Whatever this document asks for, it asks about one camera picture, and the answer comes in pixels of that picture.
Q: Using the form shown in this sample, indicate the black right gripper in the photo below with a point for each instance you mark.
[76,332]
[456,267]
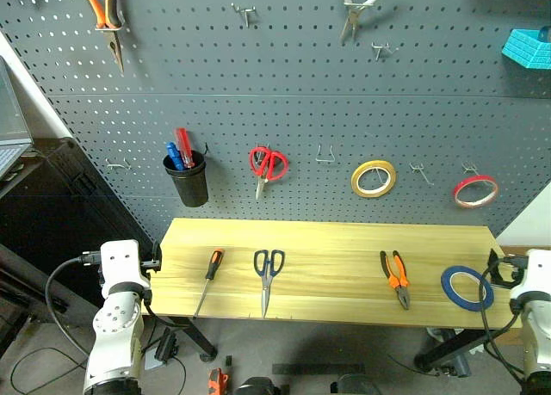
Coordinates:
[514,268]

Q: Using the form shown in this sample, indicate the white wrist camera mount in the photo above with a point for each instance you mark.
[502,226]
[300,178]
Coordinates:
[536,272]
[121,261]

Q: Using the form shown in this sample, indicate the black table leg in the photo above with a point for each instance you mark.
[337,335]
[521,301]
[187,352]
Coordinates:
[196,337]
[452,347]

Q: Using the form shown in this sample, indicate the black equipment case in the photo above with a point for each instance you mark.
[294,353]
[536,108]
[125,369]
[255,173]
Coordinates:
[51,210]

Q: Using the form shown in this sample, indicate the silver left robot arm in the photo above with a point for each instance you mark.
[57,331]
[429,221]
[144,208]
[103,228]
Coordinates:
[115,326]

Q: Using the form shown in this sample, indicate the yellow tape roll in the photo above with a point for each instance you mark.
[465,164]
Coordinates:
[357,184]

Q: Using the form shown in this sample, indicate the metal pegboard hook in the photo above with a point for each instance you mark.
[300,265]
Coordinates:
[421,171]
[470,168]
[381,48]
[118,166]
[245,12]

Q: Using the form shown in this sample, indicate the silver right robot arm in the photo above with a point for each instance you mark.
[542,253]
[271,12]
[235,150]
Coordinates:
[536,339]

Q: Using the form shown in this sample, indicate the grey laptop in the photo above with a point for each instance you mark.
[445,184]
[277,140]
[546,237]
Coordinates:
[8,124]

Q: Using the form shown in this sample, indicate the grey metal pegboard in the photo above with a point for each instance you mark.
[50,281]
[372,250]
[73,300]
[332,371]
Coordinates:
[292,102]

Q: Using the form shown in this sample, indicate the black plastic cup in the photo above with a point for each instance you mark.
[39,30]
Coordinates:
[189,184]

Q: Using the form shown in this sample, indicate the red tape roll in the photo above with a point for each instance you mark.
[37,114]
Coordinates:
[462,199]

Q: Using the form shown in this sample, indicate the black flat strip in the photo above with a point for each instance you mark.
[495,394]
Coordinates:
[318,368]

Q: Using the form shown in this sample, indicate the black power adapter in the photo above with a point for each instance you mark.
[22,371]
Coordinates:
[165,345]

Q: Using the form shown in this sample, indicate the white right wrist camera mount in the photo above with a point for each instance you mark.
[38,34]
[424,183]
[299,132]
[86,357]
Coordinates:
[536,272]

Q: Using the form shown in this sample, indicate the blue tape roll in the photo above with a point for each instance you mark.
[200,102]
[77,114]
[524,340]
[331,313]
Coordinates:
[447,288]

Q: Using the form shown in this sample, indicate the cyan plastic basket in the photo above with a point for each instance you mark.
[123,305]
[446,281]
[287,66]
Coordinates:
[527,51]

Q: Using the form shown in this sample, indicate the dark rounded shape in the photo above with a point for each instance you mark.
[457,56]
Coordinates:
[257,387]

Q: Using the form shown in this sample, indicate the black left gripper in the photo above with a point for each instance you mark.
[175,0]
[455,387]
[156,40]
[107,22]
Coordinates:
[146,264]

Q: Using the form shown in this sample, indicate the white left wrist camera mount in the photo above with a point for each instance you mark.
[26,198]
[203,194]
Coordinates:
[121,261]

